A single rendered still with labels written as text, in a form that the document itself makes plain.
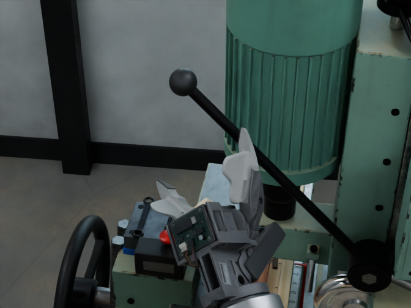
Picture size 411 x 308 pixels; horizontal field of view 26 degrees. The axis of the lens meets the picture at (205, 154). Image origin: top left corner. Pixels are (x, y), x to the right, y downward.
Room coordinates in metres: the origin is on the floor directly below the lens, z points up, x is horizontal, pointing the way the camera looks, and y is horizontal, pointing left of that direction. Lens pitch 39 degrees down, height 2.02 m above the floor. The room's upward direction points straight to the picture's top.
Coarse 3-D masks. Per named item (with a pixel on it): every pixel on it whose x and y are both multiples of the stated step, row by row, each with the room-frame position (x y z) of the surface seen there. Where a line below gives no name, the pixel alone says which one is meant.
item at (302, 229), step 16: (304, 208) 1.03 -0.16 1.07; (320, 208) 1.03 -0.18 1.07; (288, 224) 0.99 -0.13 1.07; (304, 224) 0.99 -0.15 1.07; (288, 240) 0.98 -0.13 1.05; (304, 240) 0.98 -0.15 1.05; (320, 240) 0.97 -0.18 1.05; (288, 256) 0.98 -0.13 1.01; (304, 256) 0.98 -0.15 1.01; (320, 256) 0.97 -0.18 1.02
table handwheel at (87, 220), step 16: (80, 224) 1.11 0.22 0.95; (96, 224) 1.14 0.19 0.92; (80, 240) 1.07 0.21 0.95; (96, 240) 1.19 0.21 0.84; (64, 256) 1.04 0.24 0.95; (80, 256) 1.05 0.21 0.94; (96, 256) 1.15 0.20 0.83; (64, 272) 1.01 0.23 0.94; (96, 272) 1.19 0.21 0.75; (64, 288) 0.99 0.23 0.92; (80, 288) 1.07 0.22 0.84; (96, 288) 1.08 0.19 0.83; (64, 304) 0.97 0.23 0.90; (80, 304) 1.05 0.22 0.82; (96, 304) 1.06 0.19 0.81
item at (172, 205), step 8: (160, 184) 0.87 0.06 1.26; (168, 184) 0.88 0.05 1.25; (160, 192) 0.86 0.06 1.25; (168, 192) 0.86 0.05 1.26; (176, 192) 0.86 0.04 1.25; (160, 200) 0.84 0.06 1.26; (168, 200) 0.85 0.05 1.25; (176, 200) 0.84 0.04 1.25; (184, 200) 0.85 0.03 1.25; (152, 208) 0.81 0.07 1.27; (160, 208) 0.82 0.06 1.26; (168, 208) 0.82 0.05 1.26; (176, 208) 0.83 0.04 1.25; (184, 208) 0.83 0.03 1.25; (192, 208) 0.82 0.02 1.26; (176, 216) 0.81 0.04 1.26
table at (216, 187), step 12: (216, 168) 1.32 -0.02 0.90; (204, 180) 1.29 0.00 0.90; (216, 180) 1.29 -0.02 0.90; (228, 180) 1.29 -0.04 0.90; (204, 192) 1.25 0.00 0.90; (216, 192) 1.25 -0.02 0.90; (228, 192) 1.25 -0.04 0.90; (228, 204) 1.22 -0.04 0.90; (204, 288) 1.01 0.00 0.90; (300, 288) 1.02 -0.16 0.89
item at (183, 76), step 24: (192, 72) 0.90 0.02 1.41; (192, 96) 0.89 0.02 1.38; (216, 120) 0.89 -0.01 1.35; (264, 168) 0.88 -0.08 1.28; (288, 192) 0.87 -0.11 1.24; (360, 240) 0.88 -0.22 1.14; (360, 264) 0.84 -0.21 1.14; (384, 264) 0.84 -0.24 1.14; (360, 288) 0.83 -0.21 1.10; (384, 288) 0.83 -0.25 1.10; (408, 288) 0.84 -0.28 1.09
